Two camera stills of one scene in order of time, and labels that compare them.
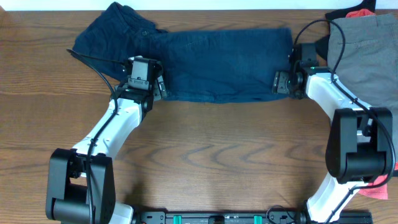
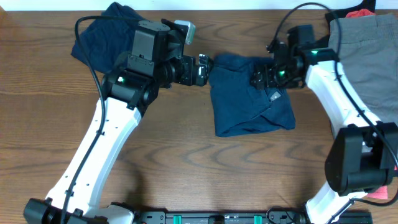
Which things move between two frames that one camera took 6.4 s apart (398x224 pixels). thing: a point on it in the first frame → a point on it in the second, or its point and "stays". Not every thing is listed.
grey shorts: (369, 71) stays
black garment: (322, 45) stays
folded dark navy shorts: (120, 33) stays
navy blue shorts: (221, 66) → (239, 107)
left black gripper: (160, 86) → (197, 71)
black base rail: (279, 216) stays
